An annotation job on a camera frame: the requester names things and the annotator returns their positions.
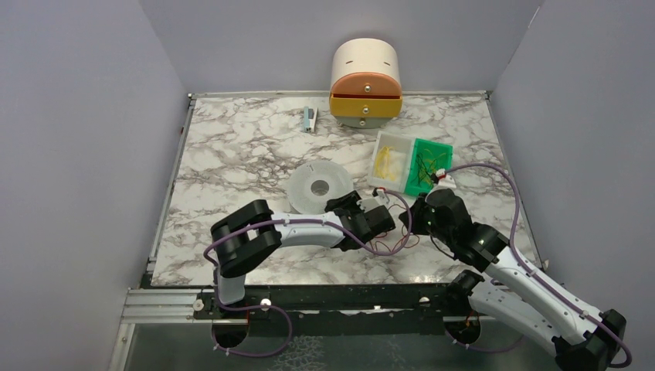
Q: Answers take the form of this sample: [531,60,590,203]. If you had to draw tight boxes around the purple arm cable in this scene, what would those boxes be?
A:
[442,162,633,369]
[203,189,413,313]

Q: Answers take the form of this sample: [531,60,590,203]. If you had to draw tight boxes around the white plastic cable spool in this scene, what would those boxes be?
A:
[286,160,354,214]

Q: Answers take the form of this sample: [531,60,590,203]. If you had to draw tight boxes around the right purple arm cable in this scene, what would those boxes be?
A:
[442,162,633,369]

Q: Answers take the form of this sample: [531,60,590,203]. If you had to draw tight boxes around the white plastic bin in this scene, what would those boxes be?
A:
[367,131,415,193]

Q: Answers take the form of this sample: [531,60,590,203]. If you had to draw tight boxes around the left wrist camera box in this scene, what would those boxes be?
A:
[357,187,392,213]

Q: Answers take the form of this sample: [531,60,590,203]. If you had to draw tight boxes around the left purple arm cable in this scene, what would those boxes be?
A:
[203,189,413,313]

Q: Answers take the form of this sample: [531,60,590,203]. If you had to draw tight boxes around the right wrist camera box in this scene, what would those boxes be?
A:
[430,168,456,189]

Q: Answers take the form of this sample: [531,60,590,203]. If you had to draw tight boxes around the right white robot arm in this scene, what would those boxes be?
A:
[399,189,626,370]

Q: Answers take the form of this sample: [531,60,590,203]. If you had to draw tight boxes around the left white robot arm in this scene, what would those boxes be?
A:
[203,189,395,305]

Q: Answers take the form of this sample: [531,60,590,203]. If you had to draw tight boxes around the cream mini drawer cabinet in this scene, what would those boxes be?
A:
[328,38,402,129]

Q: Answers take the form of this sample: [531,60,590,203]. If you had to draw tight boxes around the aluminium table frame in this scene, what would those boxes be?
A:
[107,92,579,371]

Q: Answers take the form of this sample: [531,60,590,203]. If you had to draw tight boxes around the red cable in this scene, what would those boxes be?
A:
[371,193,423,256]

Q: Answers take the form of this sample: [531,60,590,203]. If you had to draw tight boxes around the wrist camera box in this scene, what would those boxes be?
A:
[430,168,456,189]
[357,187,392,213]

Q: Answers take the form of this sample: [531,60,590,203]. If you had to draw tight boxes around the green plastic bin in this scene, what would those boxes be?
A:
[404,138,453,196]

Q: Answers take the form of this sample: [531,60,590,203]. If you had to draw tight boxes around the yellow and black cables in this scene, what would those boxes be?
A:
[413,148,449,188]

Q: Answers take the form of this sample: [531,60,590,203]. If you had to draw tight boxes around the yellow cable in white bin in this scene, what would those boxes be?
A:
[375,145,398,181]

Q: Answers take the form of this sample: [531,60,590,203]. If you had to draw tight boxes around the small teal white clip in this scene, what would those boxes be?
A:
[302,106,317,133]

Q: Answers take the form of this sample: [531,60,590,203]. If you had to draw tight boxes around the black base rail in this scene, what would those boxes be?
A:
[137,274,497,339]

